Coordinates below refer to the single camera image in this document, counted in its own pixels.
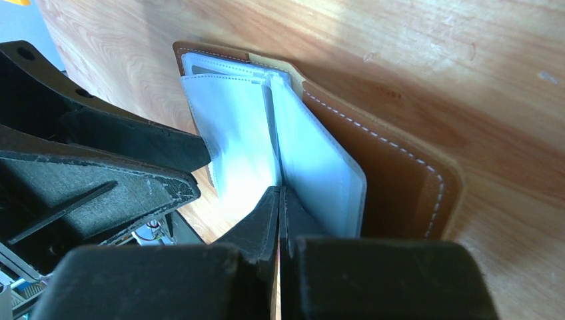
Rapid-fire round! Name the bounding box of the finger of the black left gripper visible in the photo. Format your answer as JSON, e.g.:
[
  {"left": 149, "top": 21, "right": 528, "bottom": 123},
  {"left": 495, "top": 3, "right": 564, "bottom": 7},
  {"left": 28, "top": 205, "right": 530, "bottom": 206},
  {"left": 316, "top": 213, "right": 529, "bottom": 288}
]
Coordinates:
[
  {"left": 1, "top": 126, "right": 201, "bottom": 274},
  {"left": 1, "top": 40, "right": 211, "bottom": 173}
]

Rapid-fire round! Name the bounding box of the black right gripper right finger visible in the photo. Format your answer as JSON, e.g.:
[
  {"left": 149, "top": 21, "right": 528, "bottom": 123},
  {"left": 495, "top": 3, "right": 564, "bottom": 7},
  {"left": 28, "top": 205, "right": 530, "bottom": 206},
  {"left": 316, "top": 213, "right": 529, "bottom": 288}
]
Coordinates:
[{"left": 279, "top": 187, "right": 498, "bottom": 319}]

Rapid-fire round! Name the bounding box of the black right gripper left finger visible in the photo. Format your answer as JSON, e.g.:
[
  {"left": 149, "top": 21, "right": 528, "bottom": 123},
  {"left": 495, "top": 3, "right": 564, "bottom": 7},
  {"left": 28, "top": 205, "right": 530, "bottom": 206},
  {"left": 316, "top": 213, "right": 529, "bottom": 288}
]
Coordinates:
[{"left": 32, "top": 187, "right": 280, "bottom": 319}]

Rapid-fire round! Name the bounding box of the brown leather card holder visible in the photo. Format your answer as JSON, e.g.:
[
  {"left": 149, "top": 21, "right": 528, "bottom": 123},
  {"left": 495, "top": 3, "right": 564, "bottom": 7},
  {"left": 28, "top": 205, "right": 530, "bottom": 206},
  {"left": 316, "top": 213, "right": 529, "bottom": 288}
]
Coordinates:
[{"left": 173, "top": 41, "right": 464, "bottom": 239}]

